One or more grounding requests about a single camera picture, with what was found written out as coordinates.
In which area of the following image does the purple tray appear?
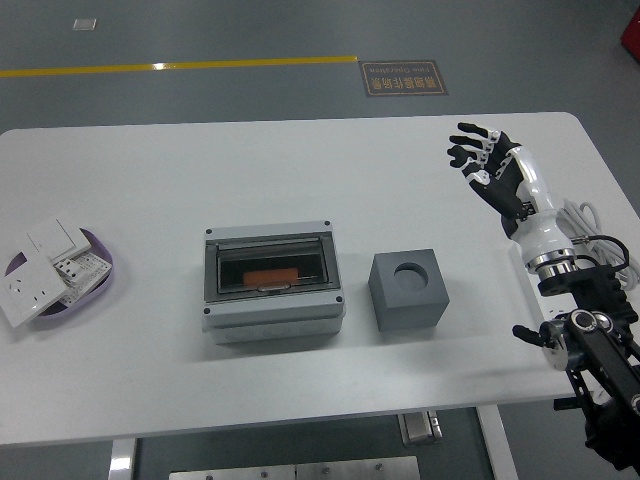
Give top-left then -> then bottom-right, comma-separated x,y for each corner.
3,227 -> 116,330

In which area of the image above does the red cabinet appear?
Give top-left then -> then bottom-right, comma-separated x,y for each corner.
618,7 -> 640,54

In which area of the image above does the brown floor sign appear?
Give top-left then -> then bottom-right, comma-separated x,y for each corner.
359,59 -> 449,98

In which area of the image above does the white power cord with plug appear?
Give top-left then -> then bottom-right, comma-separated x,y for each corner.
557,199 -> 640,289

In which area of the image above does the orange cylinder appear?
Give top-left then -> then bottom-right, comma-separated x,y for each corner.
242,268 -> 300,287

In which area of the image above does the white wall socket panel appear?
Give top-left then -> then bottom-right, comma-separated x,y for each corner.
0,253 -> 69,330

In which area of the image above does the grey under-table bracket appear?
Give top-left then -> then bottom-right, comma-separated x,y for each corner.
398,410 -> 444,446

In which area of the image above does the metal base plate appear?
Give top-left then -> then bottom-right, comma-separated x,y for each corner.
168,455 -> 421,480

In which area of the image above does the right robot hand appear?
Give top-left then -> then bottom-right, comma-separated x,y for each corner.
446,121 -> 576,264

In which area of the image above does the white wall switch panel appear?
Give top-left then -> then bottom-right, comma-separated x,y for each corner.
14,217 -> 95,266

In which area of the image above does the grey cube with round hole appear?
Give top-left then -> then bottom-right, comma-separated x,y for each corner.
368,248 -> 447,333

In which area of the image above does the white perforated plastic plate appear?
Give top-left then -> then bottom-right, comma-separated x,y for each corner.
62,249 -> 112,306

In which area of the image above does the white table leg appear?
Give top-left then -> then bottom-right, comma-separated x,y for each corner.
107,438 -> 137,480
475,405 -> 520,480

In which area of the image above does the grey electrical box with lid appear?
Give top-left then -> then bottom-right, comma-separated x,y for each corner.
202,219 -> 347,346

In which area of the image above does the small white socket module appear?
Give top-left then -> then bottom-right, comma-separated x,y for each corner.
53,257 -> 84,287

